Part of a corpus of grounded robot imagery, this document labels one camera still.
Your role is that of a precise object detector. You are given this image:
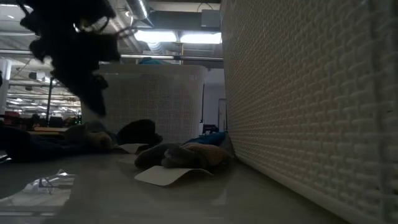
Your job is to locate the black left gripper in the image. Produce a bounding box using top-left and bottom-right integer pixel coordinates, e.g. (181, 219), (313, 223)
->
(28, 29), (122, 118)

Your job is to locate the olive-brown sock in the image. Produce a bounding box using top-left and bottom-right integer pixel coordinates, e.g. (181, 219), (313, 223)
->
(63, 120), (115, 151)

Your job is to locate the black pole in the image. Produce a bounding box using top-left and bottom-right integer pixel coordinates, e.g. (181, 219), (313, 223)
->
(45, 77), (54, 127)

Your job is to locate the black knit sock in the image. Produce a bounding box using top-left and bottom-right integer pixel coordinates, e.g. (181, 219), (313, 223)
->
(116, 118), (164, 147)

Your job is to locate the white perforated plastic basket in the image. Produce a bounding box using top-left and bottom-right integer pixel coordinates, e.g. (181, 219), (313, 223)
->
(219, 0), (398, 224)
(90, 63), (208, 144)

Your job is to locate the white cardboard card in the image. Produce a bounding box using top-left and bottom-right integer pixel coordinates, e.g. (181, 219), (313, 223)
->
(117, 142), (149, 156)
(133, 164), (215, 187)

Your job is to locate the silver ceiling pipe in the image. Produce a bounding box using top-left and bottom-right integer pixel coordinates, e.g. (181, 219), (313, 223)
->
(0, 49), (224, 62)

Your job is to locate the dark navy garment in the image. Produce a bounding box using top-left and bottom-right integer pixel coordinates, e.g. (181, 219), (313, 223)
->
(0, 124), (97, 163)

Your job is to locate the ceiling light panel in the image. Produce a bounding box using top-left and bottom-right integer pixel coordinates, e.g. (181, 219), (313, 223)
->
(133, 29), (178, 44)
(179, 31), (223, 45)

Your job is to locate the grey wool sock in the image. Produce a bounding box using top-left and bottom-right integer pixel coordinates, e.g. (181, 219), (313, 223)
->
(133, 142), (187, 170)

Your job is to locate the red object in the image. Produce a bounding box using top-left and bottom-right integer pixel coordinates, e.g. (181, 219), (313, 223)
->
(3, 111), (22, 126)

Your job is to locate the white pillar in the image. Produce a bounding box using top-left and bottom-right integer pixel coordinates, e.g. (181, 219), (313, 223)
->
(0, 57), (12, 116)

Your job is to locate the clear plastic wrapper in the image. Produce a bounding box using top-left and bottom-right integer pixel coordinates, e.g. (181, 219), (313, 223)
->
(21, 169), (76, 202)

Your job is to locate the black chair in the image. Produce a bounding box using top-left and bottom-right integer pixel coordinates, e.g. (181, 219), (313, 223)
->
(201, 123), (220, 135)

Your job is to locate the royal blue cloth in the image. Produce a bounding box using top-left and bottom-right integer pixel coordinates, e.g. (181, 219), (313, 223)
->
(182, 130), (230, 147)

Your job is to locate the brown wool sock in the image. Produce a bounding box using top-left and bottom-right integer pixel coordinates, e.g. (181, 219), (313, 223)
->
(161, 141), (234, 170)

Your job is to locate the white door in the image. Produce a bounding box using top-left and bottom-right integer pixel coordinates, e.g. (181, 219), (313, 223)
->
(216, 98), (228, 133)

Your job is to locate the black ceiling box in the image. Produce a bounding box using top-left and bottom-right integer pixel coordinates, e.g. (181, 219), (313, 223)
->
(200, 8), (222, 29)

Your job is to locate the silver ventilation duct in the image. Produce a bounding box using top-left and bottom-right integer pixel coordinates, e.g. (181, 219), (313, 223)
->
(124, 0), (154, 29)

